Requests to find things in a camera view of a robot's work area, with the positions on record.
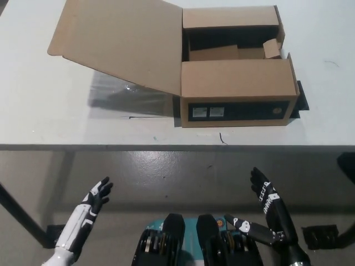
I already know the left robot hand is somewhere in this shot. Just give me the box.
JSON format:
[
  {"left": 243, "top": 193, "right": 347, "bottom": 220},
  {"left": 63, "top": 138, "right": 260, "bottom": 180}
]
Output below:
[{"left": 54, "top": 176, "right": 114, "bottom": 258}]

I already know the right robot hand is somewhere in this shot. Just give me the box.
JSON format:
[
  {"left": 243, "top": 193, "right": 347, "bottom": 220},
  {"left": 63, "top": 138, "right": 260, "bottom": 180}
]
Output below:
[{"left": 224, "top": 166, "right": 300, "bottom": 250}]

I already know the black table leg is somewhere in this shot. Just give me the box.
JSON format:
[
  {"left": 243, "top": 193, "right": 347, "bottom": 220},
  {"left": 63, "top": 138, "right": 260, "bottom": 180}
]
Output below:
[
  {"left": 0, "top": 182, "right": 48, "bottom": 248},
  {"left": 337, "top": 220, "right": 355, "bottom": 248}
]

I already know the clear plastic sheet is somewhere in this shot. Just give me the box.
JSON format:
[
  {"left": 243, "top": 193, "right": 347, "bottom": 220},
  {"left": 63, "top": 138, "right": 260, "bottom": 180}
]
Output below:
[{"left": 88, "top": 70, "right": 181, "bottom": 119}]

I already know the dark rounded object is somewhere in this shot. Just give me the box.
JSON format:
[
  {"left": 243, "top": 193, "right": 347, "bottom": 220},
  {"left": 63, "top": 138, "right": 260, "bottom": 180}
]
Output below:
[{"left": 336, "top": 151, "right": 355, "bottom": 178}]

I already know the brown cardboard box with lid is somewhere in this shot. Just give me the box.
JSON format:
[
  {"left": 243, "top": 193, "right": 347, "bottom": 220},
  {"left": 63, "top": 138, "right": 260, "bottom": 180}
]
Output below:
[{"left": 47, "top": 0, "right": 301, "bottom": 129}]

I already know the robot torso black teal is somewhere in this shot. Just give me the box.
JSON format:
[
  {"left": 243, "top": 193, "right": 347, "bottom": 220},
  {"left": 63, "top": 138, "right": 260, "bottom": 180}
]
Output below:
[{"left": 129, "top": 212, "right": 265, "bottom": 266}]

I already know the black floor tape patch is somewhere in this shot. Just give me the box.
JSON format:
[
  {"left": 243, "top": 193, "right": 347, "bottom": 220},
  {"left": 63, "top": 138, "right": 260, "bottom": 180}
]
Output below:
[
  {"left": 45, "top": 224, "right": 67, "bottom": 248},
  {"left": 301, "top": 224, "right": 340, "bottom": 250}
]

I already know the small folded cardboard piece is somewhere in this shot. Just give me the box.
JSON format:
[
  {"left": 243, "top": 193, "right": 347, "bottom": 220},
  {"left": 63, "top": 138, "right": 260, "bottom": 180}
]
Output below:
[{"left": 262, "top": 38, "right": 283, "bottom": 60}]

